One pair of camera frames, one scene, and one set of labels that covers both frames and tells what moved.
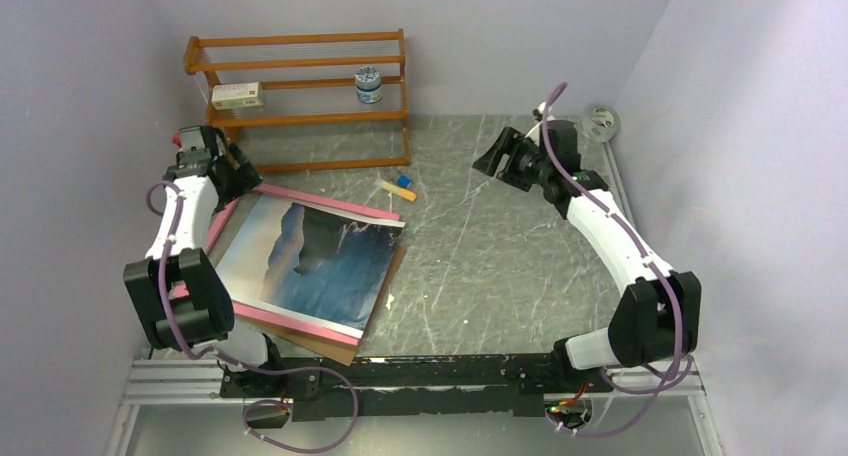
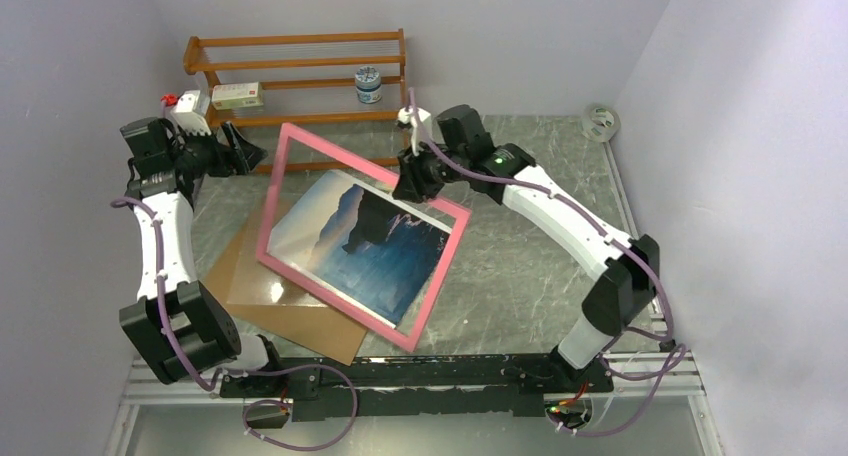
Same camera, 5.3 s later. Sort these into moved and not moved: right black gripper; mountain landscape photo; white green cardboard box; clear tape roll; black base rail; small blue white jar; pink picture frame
Moved: pink picture frame; right black gripper; mountain landscape photo
Not moved: white green cardboard box; black base rail; clear tape roll; small blue white jar
